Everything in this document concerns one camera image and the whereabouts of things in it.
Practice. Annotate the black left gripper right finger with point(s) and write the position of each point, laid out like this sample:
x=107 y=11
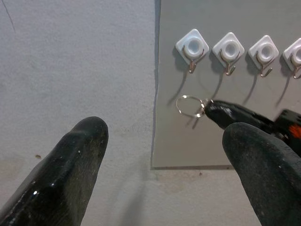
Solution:
x=270 y=176

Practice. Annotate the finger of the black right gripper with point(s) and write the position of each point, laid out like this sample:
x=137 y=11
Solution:
x=247 y=115
x=222 y=118

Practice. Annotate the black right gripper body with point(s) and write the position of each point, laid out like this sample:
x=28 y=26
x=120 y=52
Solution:
x=291 y=121

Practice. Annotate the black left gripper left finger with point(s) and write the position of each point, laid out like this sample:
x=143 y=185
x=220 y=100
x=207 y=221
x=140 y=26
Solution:
x=58 y=176

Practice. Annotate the white square wall hook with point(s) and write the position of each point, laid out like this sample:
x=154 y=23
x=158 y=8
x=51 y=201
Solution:
x=264 y=50
x=228 y=49
x=295 y=54
x=192 y=46

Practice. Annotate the grey wall panel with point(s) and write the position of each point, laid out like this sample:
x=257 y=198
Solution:
x=235 y=18

